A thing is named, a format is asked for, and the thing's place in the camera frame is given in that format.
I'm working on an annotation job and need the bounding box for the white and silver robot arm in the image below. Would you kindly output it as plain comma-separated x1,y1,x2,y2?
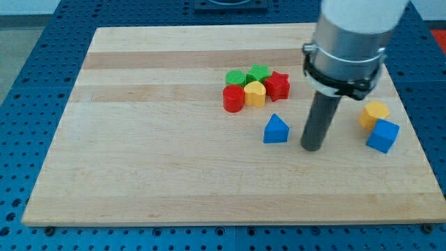
310,0,408,85

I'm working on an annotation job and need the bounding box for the yellow heart block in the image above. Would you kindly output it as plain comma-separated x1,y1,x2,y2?
244,81,266,107

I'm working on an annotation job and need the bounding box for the blue triangle block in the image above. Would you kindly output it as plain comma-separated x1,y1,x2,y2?
263,114,289,144

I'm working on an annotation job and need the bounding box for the red cylinder block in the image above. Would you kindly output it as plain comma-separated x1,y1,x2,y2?
222,84,245,113

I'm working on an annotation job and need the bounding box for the wooden board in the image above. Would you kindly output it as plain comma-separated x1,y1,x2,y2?
22,23,445,227

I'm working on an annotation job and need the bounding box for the green cylinder block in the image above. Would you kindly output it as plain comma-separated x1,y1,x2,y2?
225,70,246,88

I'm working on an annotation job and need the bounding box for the green star block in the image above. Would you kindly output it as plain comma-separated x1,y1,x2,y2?
246,64,272,84

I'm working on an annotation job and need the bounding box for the red star block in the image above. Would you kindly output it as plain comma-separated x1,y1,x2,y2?
265,71,290,102

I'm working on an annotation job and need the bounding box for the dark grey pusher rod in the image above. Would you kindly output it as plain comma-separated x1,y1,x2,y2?
300,91,341,151

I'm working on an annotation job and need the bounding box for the yellow hexagon block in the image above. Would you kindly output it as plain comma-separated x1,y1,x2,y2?
359,101,390,130

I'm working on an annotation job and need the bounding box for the blue cube block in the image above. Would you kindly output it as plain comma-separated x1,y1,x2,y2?
366,119,400,153

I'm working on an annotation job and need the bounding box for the black clamp ring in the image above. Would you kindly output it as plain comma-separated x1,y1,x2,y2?
302,42,387,101

